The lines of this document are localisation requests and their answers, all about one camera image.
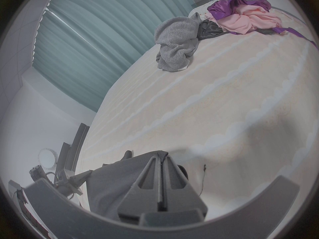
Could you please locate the pink garment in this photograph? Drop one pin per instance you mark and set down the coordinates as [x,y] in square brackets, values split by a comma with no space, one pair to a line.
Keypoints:
[249,19]

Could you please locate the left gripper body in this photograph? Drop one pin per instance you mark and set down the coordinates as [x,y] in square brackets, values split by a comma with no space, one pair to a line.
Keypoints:
[66,183]

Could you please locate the purple garment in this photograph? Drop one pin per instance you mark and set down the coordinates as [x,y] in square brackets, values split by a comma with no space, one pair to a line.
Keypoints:
[221,7]

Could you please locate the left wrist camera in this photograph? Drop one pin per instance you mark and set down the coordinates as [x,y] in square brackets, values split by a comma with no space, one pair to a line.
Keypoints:
[37,172]

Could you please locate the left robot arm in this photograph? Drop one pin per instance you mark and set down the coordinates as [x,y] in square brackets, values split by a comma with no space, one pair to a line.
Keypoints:
[79,143]

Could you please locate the bed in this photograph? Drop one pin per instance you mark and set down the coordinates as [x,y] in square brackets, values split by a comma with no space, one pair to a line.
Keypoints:
[199,96]

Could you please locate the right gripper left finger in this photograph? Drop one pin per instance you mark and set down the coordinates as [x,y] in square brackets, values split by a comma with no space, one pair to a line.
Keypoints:
[147,183]

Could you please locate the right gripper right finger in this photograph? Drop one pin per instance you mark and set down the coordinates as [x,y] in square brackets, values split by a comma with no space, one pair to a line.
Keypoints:
[177,185]

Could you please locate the grey knit garment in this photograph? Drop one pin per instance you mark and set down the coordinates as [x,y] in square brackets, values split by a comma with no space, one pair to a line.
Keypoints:
[174,38]

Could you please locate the dark grey garment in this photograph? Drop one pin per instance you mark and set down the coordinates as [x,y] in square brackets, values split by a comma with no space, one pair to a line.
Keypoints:
[112,183]

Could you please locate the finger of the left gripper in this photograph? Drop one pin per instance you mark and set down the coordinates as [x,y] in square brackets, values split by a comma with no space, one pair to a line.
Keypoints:
[81,177]

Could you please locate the blue-green curtain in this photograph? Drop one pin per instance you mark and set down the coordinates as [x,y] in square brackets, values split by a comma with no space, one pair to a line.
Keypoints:
[87,46]

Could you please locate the black satin garment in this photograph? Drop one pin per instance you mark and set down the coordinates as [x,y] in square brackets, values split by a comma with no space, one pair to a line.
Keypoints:
[208,30]

